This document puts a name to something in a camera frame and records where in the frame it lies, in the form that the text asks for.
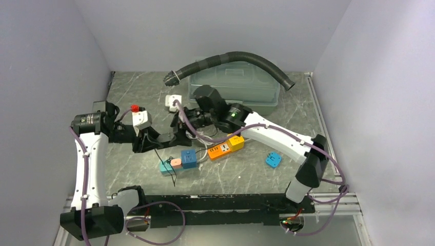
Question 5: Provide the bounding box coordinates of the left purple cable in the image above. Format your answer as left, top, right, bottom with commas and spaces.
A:
69, 107, 186, 246

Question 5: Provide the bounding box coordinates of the black corrugated hose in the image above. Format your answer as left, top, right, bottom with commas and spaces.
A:
163, 51, 296, 93

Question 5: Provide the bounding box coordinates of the teal power strip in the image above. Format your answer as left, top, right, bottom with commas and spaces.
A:
159, 159, 185, 176

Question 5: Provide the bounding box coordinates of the pink small block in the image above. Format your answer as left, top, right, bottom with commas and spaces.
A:
170, 158, 183, 169

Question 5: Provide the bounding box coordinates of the orange power strip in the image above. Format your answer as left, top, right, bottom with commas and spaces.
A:
207, 142, 232, 160

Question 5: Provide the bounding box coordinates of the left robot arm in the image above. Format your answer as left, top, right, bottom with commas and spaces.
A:
60, 101, 192, 245

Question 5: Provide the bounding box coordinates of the blue cube socket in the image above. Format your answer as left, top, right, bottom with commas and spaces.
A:
181, 149, 197, 169

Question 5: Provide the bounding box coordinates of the translucent green storage box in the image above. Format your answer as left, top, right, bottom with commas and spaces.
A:
187, 61, 281, 105

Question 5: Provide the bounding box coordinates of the yellow cube socket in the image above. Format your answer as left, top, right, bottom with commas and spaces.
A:
226, 135, 245, 152

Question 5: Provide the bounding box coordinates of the light blue flat adapter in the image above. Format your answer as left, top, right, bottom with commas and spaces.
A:
265, 152, 282, 168

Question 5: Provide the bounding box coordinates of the aluminium rail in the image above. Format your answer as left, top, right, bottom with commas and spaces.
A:
61, 193, 363, 221

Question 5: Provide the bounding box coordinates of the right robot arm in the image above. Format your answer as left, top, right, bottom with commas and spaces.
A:
165, 85, 332, 213

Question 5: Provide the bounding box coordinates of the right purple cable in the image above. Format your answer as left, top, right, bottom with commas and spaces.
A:
174, 99, 350, 237

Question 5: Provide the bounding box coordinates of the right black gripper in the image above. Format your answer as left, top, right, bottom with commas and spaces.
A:
169, 104, 217, 147

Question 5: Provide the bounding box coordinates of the purple cable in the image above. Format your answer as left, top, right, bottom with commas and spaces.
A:
174, 99, 350, 237
69, 107, 186, 246

